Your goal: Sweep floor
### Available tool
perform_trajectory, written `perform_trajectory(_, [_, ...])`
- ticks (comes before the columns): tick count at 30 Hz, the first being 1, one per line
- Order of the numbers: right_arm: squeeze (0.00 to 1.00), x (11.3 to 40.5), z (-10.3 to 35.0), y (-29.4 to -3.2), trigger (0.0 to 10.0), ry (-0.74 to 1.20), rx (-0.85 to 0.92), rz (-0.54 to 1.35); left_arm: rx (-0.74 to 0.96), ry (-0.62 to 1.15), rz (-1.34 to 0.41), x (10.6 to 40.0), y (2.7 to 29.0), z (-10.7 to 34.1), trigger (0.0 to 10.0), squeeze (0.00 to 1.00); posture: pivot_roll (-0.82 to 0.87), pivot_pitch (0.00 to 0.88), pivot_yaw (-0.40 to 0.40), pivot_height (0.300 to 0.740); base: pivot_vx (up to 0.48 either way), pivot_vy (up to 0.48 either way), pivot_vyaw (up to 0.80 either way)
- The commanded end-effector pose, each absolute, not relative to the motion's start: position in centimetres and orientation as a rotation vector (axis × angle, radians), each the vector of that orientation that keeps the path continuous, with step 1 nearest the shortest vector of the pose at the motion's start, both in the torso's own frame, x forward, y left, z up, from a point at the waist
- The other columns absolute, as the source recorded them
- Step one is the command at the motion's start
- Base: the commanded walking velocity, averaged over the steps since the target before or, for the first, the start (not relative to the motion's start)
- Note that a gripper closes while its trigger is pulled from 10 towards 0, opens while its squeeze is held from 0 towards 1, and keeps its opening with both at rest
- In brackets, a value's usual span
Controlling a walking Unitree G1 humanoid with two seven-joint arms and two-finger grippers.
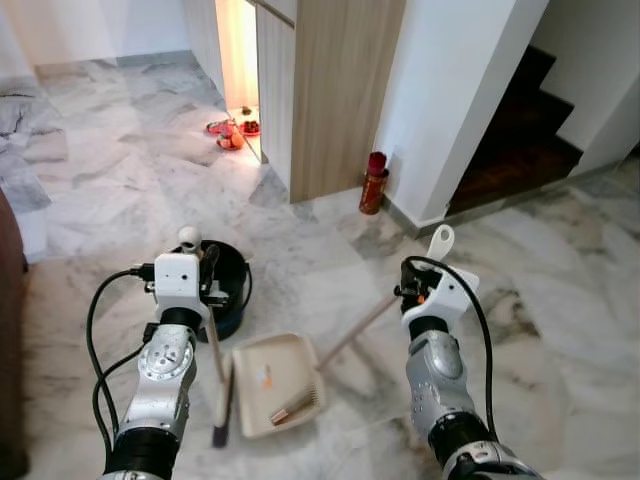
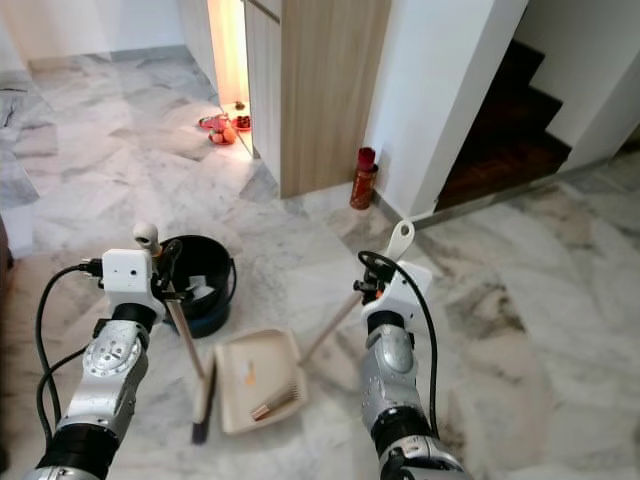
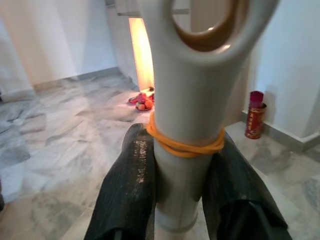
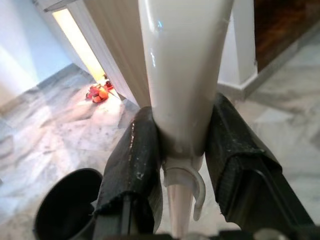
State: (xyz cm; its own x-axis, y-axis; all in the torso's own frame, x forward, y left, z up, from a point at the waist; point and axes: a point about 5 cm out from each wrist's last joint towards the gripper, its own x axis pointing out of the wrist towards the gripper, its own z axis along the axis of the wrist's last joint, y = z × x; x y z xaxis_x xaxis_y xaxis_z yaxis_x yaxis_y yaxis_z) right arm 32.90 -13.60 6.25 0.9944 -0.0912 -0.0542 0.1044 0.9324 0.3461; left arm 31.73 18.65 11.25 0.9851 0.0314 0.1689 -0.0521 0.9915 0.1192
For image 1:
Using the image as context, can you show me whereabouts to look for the beige long handled dustpan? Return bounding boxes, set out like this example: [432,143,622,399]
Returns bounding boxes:
[230,224,456,441]

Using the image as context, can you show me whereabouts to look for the red bottle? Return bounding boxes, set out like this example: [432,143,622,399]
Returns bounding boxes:
[359,151,390,216]

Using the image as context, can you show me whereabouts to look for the beige handled broom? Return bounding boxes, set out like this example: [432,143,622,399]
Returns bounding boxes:
[177,226,236,448]

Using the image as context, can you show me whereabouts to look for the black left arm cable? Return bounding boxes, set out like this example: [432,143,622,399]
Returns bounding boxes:
[86,265,156,451]

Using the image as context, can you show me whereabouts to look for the black round bucket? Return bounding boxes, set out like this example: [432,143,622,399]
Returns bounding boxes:
[172,240,253,343]

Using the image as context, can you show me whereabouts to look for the red plate with fruit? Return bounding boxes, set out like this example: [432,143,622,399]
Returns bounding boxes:
[206,115,261,151]

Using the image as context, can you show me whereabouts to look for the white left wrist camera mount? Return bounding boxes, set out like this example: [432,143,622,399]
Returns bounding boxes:
[153,252,206,313]

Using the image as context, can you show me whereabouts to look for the dark wood stairs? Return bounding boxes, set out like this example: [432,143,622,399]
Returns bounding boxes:
[445,45,583,216]

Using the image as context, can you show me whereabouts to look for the dark brown furniture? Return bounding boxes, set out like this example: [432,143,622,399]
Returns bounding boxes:
[0,190,29,480]

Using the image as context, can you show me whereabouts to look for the brown cardboard tube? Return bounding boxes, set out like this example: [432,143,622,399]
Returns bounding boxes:
[272,392,321,426]

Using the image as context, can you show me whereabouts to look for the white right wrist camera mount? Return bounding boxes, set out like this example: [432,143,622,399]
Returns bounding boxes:
[402,262,479,323]

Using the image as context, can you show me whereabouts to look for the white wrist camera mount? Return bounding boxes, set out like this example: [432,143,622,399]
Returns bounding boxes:
[402,262,479,323]
[153,252,206,313]

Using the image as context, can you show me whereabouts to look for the tall wood panel cabinet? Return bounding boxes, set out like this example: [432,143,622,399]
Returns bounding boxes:
[255,0,406,204]

